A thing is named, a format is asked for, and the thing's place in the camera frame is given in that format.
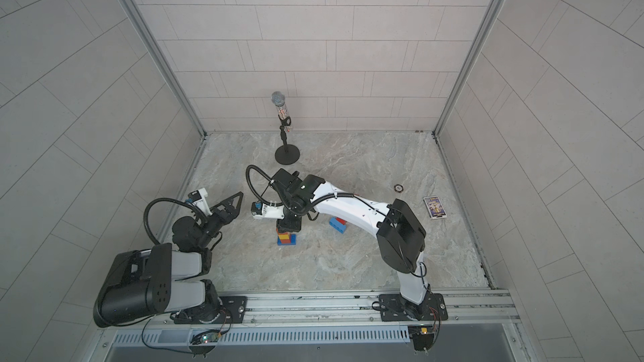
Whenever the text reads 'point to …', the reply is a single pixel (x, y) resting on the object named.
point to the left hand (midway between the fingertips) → (243, 196)
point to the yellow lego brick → (284, 236)
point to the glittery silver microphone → (277, 100)
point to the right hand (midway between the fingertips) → (285, 227)
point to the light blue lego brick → (338, 225)
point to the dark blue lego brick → (293, 240)
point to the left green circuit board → (210, 336)
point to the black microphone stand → (288, 154)
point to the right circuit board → (423, 337)
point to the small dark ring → (400, 191)
